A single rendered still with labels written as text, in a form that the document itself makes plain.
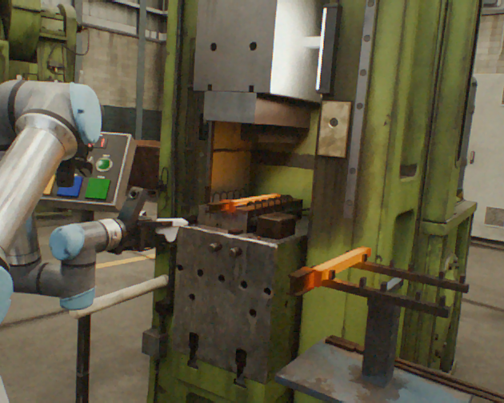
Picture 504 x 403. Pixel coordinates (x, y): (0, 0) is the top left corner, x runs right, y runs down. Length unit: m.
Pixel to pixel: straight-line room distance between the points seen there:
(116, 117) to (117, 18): 1.99
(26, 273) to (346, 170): 0.95
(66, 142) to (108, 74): 9.80
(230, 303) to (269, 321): 0.15
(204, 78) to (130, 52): 9.45
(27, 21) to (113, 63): 4.69
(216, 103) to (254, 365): 0.85
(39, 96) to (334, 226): 0.98
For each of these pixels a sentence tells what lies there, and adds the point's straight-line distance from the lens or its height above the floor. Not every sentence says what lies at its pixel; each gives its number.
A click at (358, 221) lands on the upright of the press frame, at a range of 1.60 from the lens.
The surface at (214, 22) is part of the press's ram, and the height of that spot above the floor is 1.58.
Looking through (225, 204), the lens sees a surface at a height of 1.01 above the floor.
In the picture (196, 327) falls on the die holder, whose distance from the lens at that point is 1.73.
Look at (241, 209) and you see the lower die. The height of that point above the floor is 0.99.
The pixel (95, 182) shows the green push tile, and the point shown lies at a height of 1.03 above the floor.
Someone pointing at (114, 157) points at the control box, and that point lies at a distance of 1.83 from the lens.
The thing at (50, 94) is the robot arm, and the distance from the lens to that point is 1.02.
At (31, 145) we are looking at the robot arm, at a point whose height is 1.20.
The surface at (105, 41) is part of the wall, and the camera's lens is 10.79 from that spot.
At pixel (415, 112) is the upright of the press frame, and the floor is 1.35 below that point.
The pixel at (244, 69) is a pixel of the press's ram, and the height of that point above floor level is 1.43.
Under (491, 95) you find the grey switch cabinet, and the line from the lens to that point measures 6.79.
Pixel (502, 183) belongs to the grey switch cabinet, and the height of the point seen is 0.80.
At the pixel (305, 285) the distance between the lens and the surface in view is 1.08.
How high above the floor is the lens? 1.26
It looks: 8 degrees down
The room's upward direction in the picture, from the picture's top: 4 degrees clockwise
